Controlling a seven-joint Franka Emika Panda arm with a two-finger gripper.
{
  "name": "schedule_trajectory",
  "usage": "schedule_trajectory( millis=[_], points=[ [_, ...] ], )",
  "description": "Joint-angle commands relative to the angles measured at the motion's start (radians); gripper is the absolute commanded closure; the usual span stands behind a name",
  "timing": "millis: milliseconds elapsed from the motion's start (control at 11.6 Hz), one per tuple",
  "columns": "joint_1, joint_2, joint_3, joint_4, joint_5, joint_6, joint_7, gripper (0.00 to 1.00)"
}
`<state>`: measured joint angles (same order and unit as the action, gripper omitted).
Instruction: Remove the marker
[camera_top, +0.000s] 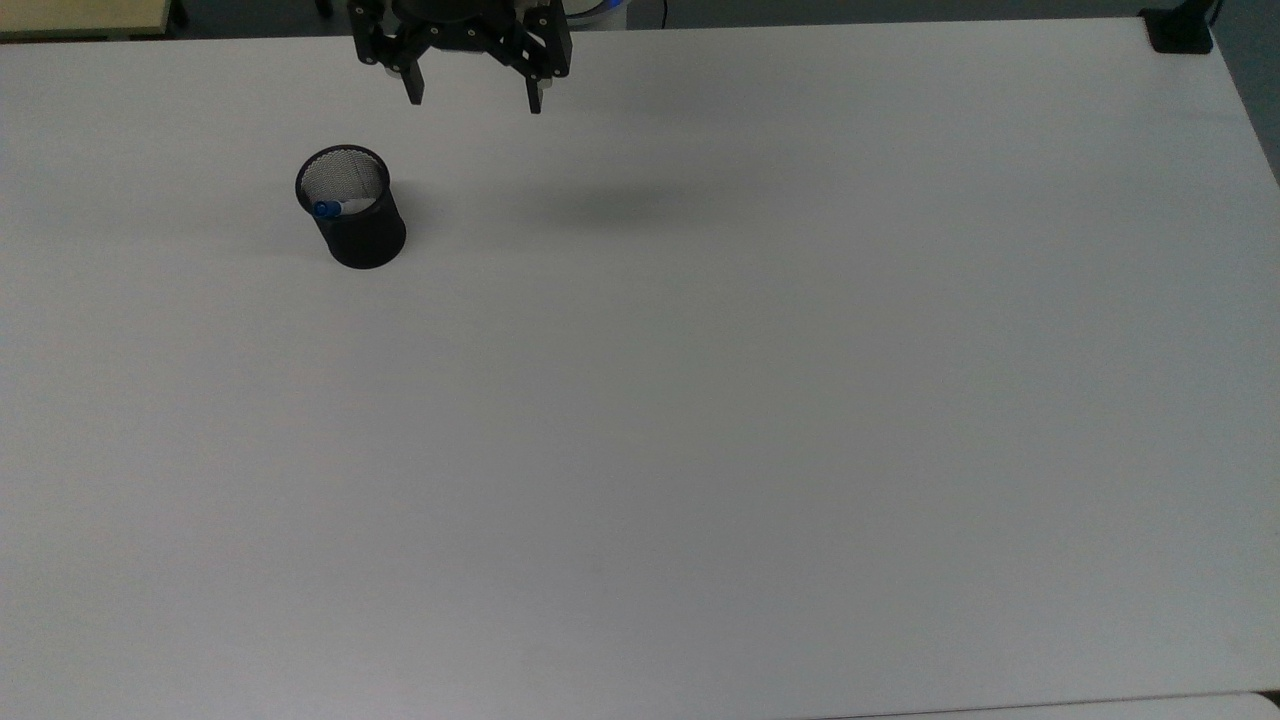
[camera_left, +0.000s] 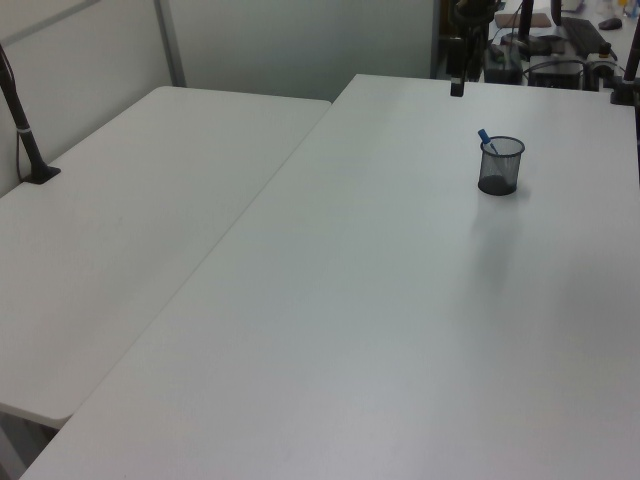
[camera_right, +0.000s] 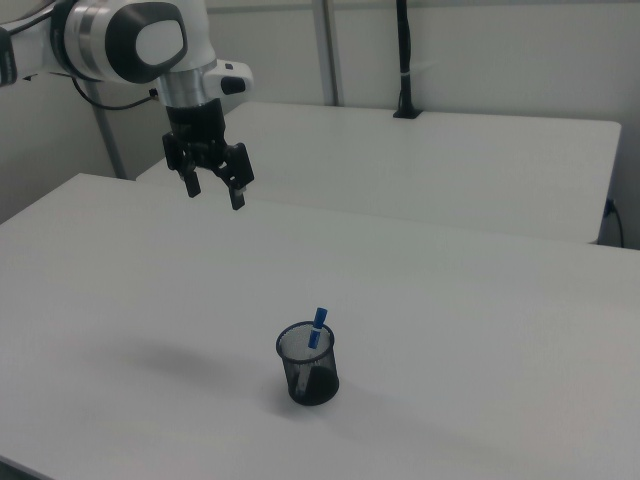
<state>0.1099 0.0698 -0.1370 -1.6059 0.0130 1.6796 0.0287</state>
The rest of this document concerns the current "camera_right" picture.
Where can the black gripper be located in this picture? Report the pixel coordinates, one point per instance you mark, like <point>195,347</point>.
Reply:
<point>197,132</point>

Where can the blue marker pen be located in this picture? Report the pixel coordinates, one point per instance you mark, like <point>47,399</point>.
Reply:
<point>315,331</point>

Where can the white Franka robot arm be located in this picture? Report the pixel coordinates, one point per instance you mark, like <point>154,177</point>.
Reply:
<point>120,40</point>

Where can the white rear table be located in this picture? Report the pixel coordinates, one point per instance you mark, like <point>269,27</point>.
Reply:
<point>400,165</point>

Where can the black mesh pen cup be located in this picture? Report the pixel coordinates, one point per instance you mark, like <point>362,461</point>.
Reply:
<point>309,370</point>

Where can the black clamped camera pole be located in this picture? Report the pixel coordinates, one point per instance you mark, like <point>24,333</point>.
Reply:
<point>406,60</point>

